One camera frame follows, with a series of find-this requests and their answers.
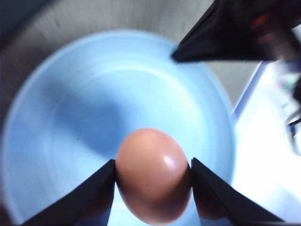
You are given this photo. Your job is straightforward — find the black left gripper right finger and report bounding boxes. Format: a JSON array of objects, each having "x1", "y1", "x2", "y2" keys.
[{"x1": 191, "y1": 158, "x2": 284, "y2": 224}]

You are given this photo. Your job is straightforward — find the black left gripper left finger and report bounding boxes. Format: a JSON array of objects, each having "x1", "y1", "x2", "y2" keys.
[{"x1": 21, "y1": 159, "x2": 116, "y2": 226}]

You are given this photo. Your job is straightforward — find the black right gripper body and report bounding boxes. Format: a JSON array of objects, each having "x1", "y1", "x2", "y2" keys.
[{"x1": 269, "y1": 0, "x2": 301, "y2": 155}]

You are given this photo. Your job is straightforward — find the brown egg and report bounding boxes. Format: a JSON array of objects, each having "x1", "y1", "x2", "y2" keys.
[{"x1": 116, "y1": 128, "x2": 192, "y2": 225}]

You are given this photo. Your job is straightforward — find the blue plate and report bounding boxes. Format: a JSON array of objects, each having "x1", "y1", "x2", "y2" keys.
[{"x1": 1, "y1": 29, "x2": 236, "y2": 226}]

